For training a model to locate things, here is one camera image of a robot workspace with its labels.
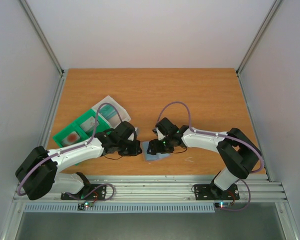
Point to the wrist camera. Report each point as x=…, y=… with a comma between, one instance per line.
x=159, y=134
x=134, y=134

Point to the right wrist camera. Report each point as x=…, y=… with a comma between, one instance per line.
x=159, y=134

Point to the teal card stack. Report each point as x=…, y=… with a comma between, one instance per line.
x=107, y=111

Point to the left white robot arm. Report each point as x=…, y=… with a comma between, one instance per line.
x=38, y=172

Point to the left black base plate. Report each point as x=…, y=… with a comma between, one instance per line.
x=87, y=193

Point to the blue card holder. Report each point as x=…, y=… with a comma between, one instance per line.
x=152, y=158

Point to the grey slotted cable duct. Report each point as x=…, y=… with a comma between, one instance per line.
x=119, y=208

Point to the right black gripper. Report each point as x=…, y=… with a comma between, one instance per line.
x=154, y=147

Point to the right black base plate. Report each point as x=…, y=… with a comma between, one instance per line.
x=207, y=192

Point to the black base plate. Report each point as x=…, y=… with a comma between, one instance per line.
x=207, y=192
x=87, y=193

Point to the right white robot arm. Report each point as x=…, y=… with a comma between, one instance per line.
x=238, y=153

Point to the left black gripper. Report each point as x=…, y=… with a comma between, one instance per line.
x=134, y=152

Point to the grey card in tray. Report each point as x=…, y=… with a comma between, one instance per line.
x=89, y=124

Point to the green plastic tray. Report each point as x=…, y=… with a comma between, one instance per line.
x=79, y=130

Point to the clear plastic bin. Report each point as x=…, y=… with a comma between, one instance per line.
x=122, y=114

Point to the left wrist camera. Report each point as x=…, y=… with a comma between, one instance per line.
x=134, y=134

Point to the red patterned card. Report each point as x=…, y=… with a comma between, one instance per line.
x=70, y=139

